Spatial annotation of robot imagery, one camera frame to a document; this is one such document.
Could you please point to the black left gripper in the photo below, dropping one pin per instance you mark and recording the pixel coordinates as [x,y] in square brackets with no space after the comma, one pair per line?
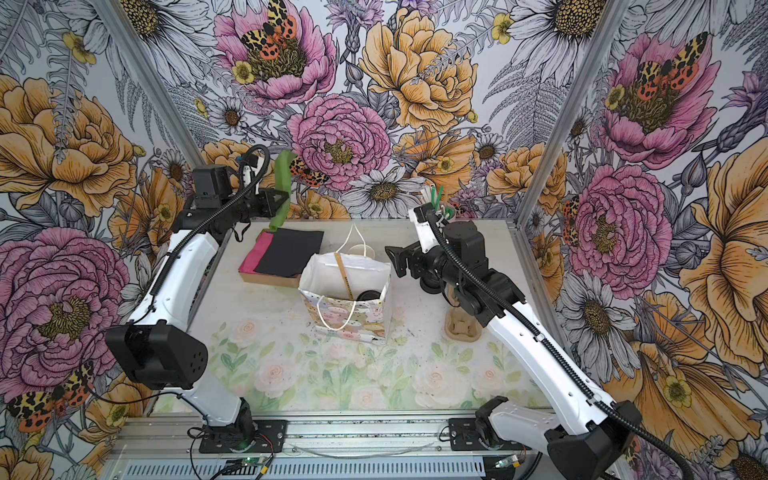
[271,206]

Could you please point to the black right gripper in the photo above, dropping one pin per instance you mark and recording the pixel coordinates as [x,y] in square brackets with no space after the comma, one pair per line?
[415,252]

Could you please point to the brown pulp cup carrier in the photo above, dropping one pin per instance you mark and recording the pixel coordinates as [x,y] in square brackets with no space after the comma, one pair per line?
[460,326]

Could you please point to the black plastic cup lid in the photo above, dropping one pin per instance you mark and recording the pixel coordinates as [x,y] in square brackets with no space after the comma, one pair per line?
[368,295]

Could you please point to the brown wooden stirrer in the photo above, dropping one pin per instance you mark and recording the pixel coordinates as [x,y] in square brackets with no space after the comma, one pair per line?
[344,276]

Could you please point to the cartoon animal paper gift bag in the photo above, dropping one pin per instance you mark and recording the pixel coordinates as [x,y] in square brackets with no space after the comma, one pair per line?
[326,300]

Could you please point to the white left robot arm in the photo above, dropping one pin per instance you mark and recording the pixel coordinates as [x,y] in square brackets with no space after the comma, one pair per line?
[154,348]

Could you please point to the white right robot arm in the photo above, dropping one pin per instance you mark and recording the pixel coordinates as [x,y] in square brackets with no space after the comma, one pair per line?
[587,432]

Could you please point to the stack of black lids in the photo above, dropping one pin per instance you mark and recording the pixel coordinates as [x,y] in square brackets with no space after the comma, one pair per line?
[431,285]

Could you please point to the pink paper napkin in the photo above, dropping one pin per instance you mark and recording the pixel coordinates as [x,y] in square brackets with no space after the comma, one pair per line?
[257,252]

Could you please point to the black paper napkin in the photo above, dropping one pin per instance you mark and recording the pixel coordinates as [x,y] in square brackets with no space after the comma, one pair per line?
[286,252]

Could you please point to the stack of paper cups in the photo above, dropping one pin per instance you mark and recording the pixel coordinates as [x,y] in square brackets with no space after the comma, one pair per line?
[361,250]

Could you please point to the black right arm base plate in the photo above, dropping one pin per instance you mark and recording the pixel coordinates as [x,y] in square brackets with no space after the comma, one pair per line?
[464,435]

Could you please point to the aluminium front frame rail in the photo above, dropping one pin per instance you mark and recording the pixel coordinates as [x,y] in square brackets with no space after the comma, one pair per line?
[295,432]

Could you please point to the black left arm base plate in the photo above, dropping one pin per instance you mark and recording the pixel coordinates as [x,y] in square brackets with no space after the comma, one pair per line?
[264,436]

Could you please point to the aluminium left corner post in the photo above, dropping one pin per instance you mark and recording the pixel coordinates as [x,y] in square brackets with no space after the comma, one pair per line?
[143,71]

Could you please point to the aluminium corner post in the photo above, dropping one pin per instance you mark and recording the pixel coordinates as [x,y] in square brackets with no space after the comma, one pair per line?
[584,77]
[143,71]

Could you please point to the white ventilated cable duct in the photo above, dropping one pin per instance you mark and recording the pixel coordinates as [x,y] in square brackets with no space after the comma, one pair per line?
[418,467]

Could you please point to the aluminium right corner post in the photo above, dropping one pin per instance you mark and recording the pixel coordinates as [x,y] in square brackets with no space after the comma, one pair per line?
[584,77]

